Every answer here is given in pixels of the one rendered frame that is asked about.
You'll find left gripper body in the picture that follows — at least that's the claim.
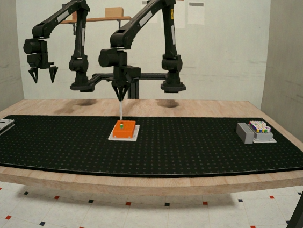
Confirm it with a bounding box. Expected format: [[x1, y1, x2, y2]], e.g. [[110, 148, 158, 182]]
[[106, 65, 130, 86]]

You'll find orange tube rack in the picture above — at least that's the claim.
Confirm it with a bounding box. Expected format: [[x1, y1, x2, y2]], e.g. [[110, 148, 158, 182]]
[[113, 120, 135, 138]]

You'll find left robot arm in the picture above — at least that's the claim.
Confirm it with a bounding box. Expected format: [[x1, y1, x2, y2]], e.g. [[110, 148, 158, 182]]
[[98, 0, 184, 87]]

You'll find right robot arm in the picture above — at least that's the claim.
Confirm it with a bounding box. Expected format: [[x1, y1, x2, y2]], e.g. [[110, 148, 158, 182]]
[[23, 0, 92, 87]]

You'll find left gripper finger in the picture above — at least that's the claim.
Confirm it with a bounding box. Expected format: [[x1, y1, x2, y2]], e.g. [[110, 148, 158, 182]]
[[111, 84, 124, 101], [122, 84, 130, 101]]

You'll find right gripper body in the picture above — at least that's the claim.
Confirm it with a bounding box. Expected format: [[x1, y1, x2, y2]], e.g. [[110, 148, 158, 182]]
[[30, 62, 56, 69]]

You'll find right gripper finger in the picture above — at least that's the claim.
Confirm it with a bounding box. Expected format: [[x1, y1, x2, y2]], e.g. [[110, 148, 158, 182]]
[[49, 67, 58, 83], [28, 68, 38, 84]]

